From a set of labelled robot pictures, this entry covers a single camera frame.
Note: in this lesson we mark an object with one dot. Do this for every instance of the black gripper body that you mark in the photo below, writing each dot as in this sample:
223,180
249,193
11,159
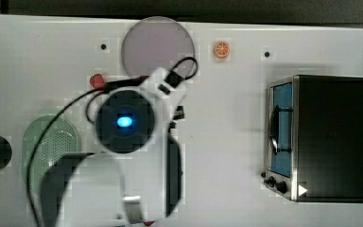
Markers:
178,115

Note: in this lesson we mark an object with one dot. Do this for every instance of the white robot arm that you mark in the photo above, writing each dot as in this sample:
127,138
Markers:
136,178

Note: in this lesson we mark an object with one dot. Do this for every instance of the green oval strainer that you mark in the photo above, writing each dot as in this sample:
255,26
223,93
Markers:
62,138

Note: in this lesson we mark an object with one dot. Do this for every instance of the grey round plate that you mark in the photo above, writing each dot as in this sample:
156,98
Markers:
155,42

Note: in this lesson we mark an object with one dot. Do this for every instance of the orange slice toy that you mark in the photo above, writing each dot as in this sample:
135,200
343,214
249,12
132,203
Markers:
222,50

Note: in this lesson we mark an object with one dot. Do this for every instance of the small red strawberry toy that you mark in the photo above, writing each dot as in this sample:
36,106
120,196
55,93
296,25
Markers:
148,223

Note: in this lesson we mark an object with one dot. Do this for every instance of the silver toaster oven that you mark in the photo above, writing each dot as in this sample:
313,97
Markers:
314,148

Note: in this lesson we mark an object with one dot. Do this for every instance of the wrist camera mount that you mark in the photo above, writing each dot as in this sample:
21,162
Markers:
166,85

